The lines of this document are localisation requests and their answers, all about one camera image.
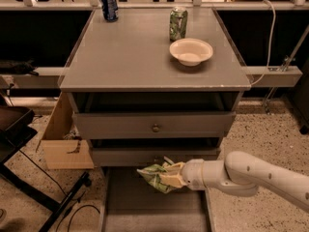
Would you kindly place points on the metal railing frame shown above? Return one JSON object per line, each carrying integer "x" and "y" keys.
{"x": 154, "y": 0}

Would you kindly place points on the grey middle drawer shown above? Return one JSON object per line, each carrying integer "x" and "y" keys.
{"x": 146, "y": 156}

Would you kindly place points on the green jalapeno chip bag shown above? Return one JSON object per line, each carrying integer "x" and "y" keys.
{"x": 151, "y": 176}

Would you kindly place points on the black office chair base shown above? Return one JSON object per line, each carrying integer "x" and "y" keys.
{"x": 21, "y": 213}

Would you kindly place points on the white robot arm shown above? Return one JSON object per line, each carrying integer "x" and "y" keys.
{"x": 239, "y": 174}

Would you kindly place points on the white paper bowl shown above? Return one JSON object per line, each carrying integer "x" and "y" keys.
{"x": 191, "y": 52}

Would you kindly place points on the blue soda can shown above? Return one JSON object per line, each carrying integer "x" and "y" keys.
{"x": 110, "y": 10}

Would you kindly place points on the green soda can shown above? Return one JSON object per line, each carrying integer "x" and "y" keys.
{"x": 178, "y": 21}

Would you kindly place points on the grey drawer cabinet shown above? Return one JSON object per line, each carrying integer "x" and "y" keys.
{"x": 125, "y": 67}

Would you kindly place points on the brown cardboard box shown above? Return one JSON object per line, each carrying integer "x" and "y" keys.
{"x": 62, "y": 146}

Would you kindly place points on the grey open bottom drawer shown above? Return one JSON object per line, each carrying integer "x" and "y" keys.
{"x": 130, "y": 204}

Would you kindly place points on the grey top drawer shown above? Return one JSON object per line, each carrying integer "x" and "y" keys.
{"x": 153, "y": 125}

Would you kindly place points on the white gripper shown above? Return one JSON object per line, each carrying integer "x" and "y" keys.
{"x": 192, "y": 174}

